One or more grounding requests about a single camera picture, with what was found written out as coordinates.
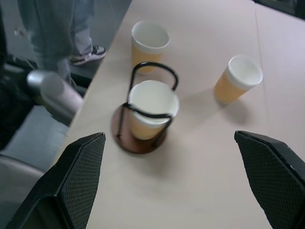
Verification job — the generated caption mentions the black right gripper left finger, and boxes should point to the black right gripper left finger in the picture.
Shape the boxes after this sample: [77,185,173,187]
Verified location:
[5,132,106,229]

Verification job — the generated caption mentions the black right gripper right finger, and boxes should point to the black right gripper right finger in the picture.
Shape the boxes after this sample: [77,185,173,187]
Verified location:
[234,130,305,229]

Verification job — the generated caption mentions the orange ribbed paper cup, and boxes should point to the orange ribbed paper cup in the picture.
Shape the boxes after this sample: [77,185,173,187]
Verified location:
[213,55,264,104]
[128,80,180,140]
[131,21,171,74]

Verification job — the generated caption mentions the silver robot body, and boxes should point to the silver robot body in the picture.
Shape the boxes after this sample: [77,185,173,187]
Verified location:
[0,154,46,229]

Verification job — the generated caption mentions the person in grey trousers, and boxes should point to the person in grey trousers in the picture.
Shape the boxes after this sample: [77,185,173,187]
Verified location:
[16,0,107,84]

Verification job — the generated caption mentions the wire cup holder wooden base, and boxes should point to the wire cup holder wooden base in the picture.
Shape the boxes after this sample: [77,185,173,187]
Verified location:
[111,62,179,155]

